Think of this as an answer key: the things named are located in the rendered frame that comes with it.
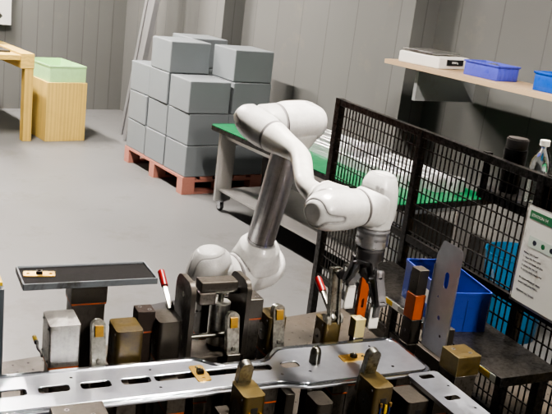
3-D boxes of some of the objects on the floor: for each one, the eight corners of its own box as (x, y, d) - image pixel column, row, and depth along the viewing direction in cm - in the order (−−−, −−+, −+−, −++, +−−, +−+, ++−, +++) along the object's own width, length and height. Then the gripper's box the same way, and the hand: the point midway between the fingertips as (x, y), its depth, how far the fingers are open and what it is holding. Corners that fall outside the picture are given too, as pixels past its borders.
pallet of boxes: (259, 190, 802) (276, 52, 766) (181, 195, 754) (194, 48, 718) (196, 158, 903) (209, 34, 867) (123, 160, 855) (132, 29, 819)
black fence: (580, 787, 226) (730, 252, 184) (278, 417, 395) (321, 95, 354) (617, 771, 232) (771, 250, 190) (304, 414, 401) (349, 97, 360)
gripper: (337, 232, 237) (327, 301, 243) (383, 262, 215) (370, 338, 221) (360, 231, 240) (349, 299, 246) (407, 261, 219) (394, 336, 224)
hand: (360, 314), depth 233 cm, fingers open, 13 cm apart
